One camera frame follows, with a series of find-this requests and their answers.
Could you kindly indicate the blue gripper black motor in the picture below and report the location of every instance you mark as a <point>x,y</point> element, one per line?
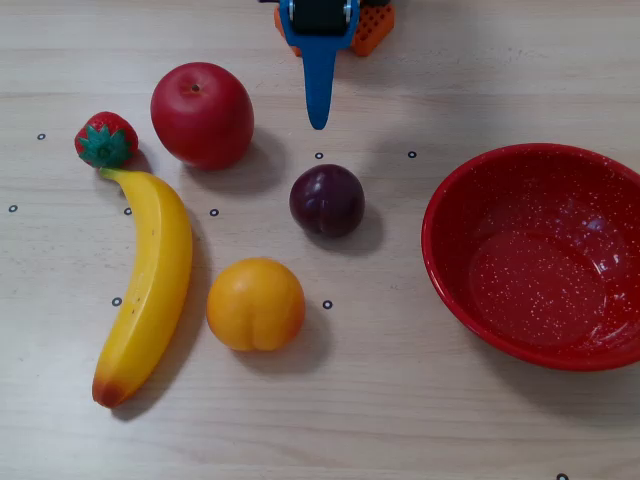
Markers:
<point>318,20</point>

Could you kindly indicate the dark purple plum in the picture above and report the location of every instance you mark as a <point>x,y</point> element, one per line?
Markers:
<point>327,200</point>

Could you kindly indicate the orange robot base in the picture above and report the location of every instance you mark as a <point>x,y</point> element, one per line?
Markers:
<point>372,27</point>

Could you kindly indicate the red speckled bowl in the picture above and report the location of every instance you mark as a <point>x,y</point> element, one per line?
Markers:
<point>535,280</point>

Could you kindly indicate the red apple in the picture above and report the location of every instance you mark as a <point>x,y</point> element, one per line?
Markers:
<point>202,117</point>

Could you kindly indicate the red strawberry green leaves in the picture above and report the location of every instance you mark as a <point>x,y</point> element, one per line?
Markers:
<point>106,137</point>

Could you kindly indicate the orange peach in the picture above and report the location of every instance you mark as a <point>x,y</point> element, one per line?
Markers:
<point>255,305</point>

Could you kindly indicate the yellow banana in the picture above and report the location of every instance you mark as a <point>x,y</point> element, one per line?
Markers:
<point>155,270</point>

